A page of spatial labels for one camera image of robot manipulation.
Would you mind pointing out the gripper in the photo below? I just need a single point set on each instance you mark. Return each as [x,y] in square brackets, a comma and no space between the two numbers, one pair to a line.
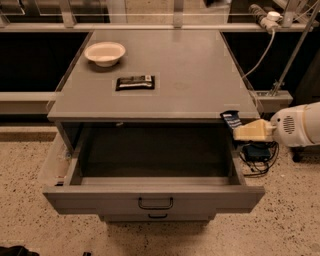
[286,128]

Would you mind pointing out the blue rxbar blueberry wrapper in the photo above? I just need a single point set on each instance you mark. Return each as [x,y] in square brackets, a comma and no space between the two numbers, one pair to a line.
[231,118]

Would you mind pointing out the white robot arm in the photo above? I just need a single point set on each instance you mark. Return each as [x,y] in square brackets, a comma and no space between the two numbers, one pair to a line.
[297,126]

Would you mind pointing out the grey drawer cabinet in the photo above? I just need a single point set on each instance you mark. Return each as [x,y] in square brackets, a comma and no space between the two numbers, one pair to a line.
[195,81]

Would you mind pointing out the open grey top drawer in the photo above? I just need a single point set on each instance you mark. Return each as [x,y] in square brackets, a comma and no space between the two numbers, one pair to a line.
[113,165]

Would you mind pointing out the blue box on floor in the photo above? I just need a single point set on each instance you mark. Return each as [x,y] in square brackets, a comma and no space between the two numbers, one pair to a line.
[256,153]

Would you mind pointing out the white power strip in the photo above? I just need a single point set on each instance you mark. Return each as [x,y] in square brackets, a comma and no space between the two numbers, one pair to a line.
[267,20]

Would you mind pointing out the black snack bar wrapper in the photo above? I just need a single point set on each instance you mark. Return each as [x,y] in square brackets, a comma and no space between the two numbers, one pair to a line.
[135,82]

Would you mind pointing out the metal diagonal rod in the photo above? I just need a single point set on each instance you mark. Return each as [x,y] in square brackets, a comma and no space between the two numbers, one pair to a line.
[305,13]

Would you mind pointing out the white paper bowl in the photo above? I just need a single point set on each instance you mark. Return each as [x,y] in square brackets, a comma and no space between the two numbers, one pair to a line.
[105,54]

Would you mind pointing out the black object bottom left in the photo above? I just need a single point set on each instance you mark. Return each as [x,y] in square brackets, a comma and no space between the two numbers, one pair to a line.
[16,251]

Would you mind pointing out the black lower drawer handle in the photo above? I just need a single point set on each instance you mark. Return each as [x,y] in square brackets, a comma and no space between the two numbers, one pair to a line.
[157,216]

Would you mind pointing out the black drawer handle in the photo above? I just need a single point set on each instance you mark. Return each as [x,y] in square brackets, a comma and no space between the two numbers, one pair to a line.
[157,216]
[155,204]

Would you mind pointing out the black top drawer handle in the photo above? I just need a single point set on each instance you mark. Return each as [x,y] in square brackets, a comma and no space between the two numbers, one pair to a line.
[155,204]

